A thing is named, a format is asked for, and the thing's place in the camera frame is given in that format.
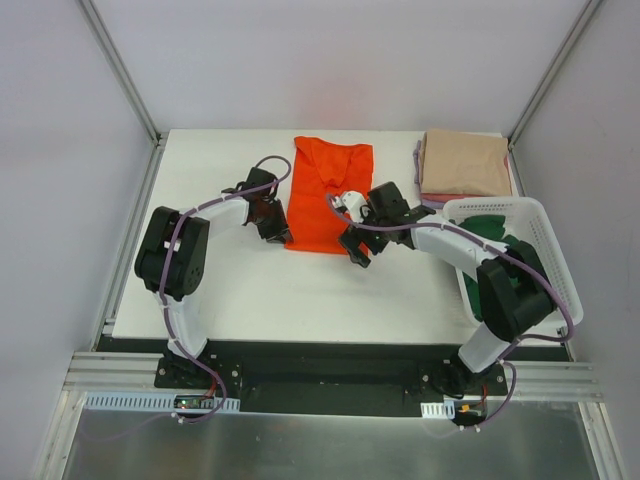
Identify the orange t shirt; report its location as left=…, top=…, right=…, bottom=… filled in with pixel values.
left=283, top=135, right=376, bottom=256

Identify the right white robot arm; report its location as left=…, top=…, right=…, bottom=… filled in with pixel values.
left=327, top=182, right=559, bottom=398

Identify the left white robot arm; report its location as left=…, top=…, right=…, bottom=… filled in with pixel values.
left=134, top=167, right=292, bottom=389

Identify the folded lavender t shirt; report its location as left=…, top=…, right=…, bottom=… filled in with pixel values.
left=413, top=140, right=446, bottom=210

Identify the folded pink t shirt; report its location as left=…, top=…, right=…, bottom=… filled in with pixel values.
left=421, top=157, right=514, bottom=203

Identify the folded beige t shirt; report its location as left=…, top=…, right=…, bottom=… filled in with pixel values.
left=420, top=129, right=512, bottom=196

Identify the green t shirt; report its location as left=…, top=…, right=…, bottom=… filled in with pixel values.
left=459, top=215, right=519, bottom=323

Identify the white plastic basket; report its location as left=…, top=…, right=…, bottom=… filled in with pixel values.
left=442, top=197, right=583, bottom=325

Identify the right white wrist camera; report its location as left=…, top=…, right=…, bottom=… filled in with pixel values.
left=331, top=191, right=369, bottom=223

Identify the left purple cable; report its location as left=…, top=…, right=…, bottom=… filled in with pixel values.
left=79, top=154, right=294, bottom=441

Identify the purple cable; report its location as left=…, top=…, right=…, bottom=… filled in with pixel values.
left=79, top=154, right=294, bottom=441
left=325, top=193, right=575, bottom=436

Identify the left aluminium post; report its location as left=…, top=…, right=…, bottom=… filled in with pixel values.
left=75, top=0, right=162, bottom=145

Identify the aluminium post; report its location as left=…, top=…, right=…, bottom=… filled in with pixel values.
left=506, top=0, right=606, bottom=151
left=75, top=0, right=162, bottom=145

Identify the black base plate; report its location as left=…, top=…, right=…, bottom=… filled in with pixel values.
left=97, top=332, right=574, bottom=416

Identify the right white cable duct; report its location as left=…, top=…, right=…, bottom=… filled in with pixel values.
left=420, top=399, right=489, bottom=420

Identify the white cable duct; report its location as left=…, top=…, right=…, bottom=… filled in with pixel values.
left=420, top=399, right=489, bottom=420
left=85, top=392, right=241, bottom=415

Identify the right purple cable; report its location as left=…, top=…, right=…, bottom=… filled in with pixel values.
left=325, top=193, right=575, bottom=436

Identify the left white cable duct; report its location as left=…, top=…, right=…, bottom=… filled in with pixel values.
left=85, top=392, right=241, bottom=415

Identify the right aluminium post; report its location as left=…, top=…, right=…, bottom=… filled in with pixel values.
left=506, top=0, right=606, bottom=151

